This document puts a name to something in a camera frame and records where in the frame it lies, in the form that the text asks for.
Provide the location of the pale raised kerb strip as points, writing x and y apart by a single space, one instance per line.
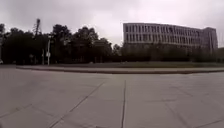
126 70

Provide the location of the grass verge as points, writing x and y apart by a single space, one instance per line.
143 64

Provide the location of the grey slab paved plaza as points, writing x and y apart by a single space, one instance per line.
110 100

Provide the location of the row of dark trees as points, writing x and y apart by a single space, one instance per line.
76 46

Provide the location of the row of low trees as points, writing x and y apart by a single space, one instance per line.
166 53

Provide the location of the large grey windowed building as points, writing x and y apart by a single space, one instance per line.
166 35

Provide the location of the pale pole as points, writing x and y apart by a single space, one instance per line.
48 51

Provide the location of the tall mast tower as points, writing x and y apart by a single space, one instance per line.
37 27

